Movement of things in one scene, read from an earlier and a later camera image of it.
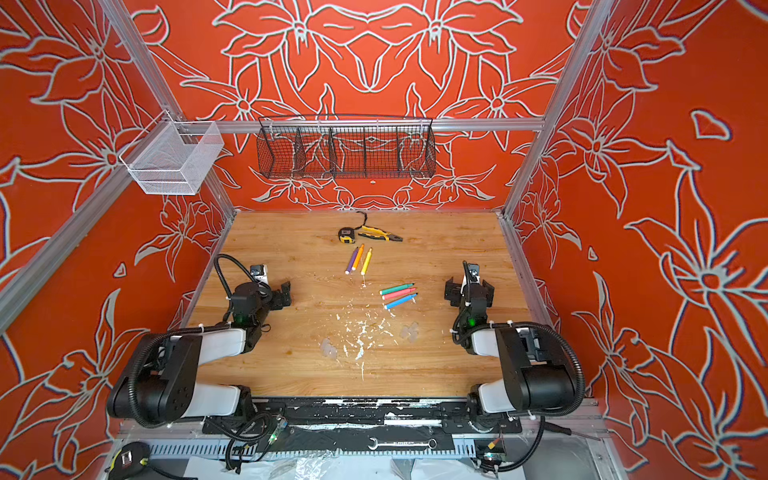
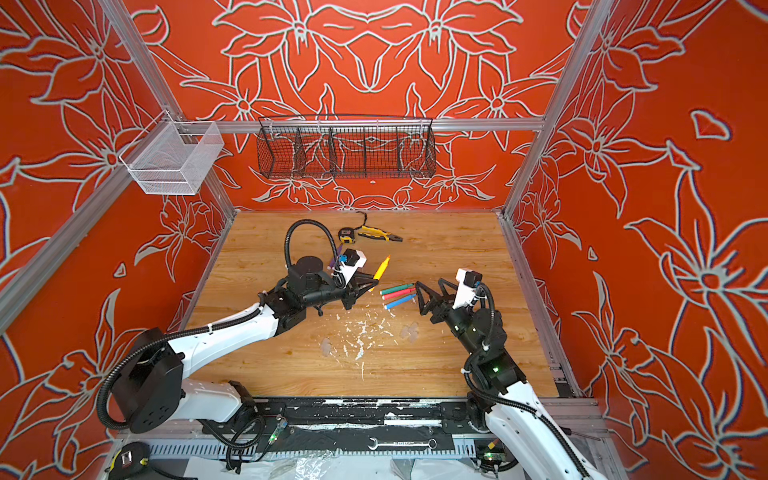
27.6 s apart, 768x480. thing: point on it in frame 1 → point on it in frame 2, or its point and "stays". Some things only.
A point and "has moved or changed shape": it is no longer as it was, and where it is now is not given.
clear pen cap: [411, 331] stays
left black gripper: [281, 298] → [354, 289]
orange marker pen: [358, 257] has moved or changed shape
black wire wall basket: [343, 147] stays
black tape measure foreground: [129, 462] stays
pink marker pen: [385, 297] stays
